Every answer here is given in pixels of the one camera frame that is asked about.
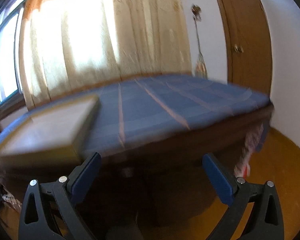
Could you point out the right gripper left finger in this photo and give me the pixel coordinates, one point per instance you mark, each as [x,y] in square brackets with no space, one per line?
[36,219]

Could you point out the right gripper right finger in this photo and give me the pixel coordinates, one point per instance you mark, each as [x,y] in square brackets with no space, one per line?
[265,220]

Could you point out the shallow yellow cardboard box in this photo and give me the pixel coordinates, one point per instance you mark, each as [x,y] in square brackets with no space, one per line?
[49,137]

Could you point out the blue plaid table cloth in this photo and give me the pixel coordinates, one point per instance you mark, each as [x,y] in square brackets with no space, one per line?
[187,99]

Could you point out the wood framed window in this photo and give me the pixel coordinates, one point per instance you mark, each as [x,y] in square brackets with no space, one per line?
[11,92]

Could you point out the brown wooden door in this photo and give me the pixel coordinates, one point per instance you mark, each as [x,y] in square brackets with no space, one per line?
[245,24]

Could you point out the brass door knob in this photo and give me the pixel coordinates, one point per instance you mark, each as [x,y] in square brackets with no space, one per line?
[238,49]

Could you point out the beige lace curtain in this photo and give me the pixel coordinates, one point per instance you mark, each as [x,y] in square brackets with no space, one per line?
[67,46]

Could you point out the hanging wall ornament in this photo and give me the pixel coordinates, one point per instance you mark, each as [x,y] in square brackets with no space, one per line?
[200,69]

